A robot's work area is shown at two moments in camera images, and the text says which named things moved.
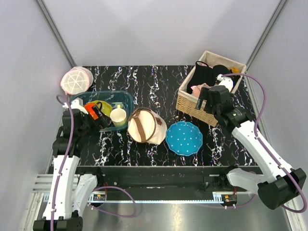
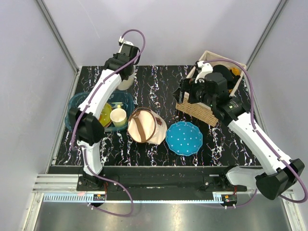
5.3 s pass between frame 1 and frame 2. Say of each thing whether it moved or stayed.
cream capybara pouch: stayed
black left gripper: moved
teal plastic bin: stayed
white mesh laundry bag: moved
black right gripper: moved
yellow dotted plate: stayed
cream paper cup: stayed
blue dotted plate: stayed
